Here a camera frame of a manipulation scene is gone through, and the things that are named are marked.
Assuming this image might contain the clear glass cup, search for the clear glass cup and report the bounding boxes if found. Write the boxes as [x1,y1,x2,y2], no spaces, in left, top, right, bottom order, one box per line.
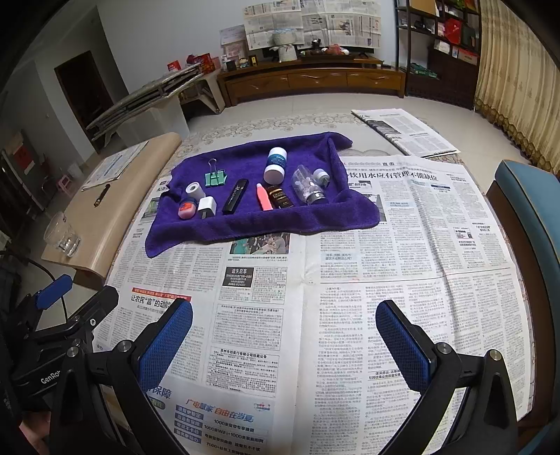
[43,212,82,258]

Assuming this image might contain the white low stand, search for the white low stand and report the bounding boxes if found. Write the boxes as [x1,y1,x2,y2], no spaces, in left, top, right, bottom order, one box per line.
[179,72,232,115]

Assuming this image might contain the black cable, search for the black cable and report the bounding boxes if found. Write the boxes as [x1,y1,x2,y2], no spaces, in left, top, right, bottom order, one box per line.
[0,251,71,324]

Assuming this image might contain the blue white bottle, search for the blue white bottle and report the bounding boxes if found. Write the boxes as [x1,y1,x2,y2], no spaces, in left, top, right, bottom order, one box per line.
[263,147,288,184]

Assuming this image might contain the beige side table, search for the beige side table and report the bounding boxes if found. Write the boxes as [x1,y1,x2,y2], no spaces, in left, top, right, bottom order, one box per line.
[41,133,182,292]

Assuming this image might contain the clear pill jar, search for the clear pill jar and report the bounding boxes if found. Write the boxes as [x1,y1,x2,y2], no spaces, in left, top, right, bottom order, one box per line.
[291,165,327,205]

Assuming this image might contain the red gift boxes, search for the red gift boxes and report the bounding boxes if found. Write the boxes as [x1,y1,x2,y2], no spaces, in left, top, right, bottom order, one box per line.
[186,52,217,73]

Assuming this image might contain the wooden television cabinet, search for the wooden television cabinet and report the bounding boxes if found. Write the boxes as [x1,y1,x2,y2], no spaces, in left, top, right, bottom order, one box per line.
[217,55,407,108]

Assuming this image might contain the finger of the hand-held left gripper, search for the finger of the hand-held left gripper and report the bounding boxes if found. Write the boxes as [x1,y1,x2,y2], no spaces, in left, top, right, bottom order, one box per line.
[35,274,74,310]
[65,286,120,351]

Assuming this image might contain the purple towel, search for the purple towel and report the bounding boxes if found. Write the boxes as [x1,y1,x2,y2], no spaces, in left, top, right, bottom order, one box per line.
[144,130,380,259]

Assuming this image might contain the dark wooden door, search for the dark wooden door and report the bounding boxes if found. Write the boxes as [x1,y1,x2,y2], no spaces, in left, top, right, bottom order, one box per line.
[55,50,106,154]

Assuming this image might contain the large spread newspaper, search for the large spread newspaper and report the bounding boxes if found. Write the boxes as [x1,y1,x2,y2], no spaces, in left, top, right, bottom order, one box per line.
[94,155,532,455]

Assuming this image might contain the white plastic storage box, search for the white plastic storage box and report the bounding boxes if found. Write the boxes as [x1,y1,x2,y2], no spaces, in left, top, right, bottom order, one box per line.
[114,98,190,149]

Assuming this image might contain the white paper sheet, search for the white paper sheet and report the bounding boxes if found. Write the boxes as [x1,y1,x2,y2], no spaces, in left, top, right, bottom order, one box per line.
[82,141,149,191]

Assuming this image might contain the folded newspaper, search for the folded newspaper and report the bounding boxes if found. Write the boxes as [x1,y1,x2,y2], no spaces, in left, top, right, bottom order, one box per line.
[351,108,462,159]

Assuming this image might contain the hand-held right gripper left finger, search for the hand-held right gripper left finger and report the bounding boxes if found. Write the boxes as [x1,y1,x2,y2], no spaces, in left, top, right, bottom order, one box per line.
[51,300,194,455]

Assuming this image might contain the beige patterned curtain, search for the beige patterned curtain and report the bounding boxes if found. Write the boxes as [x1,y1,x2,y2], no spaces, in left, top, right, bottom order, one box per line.
[473,0,560,178]

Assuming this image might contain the grey folded board stack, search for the grey folded board stack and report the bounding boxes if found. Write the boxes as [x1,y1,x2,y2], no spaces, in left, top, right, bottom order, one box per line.
[86,62,206,141]

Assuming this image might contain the floral tablecloth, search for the floral tablecloth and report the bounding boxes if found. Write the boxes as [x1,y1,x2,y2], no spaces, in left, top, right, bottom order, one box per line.
[149,111,499,197]

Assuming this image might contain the green binder clip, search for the green binder clip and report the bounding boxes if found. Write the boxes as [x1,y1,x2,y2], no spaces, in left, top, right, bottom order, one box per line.
[205,158,229,188]

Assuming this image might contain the white drawstring bag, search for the white drawstring bag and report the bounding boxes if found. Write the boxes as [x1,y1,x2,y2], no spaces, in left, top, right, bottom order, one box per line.
[271,33,300,62]

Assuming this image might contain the blue chair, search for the blue chair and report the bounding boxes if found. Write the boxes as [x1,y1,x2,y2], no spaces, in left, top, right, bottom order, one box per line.
[485,160,560,438]

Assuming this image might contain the dark brown bottle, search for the dark brown bottle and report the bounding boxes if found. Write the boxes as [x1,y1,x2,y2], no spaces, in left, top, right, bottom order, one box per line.
[267,184,295,210]

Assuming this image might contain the newspaper sheets over television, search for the newspaper sheets over television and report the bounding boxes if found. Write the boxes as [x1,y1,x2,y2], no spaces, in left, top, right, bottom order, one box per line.
[243,0,381,51]

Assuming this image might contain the dark wooden cabinet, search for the dark wooden cabinet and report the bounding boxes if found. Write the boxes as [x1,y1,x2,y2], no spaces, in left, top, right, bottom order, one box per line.
[0,129,49,246]

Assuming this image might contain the dark shelf unit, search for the dark shelf unit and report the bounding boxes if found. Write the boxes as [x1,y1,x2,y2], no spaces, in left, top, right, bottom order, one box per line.
[394,0,482,103]

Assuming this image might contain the wall certificates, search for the wall certificates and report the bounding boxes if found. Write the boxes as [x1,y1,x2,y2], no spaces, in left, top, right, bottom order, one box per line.
[220,25,248,60]

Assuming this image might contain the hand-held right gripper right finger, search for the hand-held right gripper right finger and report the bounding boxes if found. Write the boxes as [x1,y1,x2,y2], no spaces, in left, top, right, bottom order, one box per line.
[375,299,521,455]

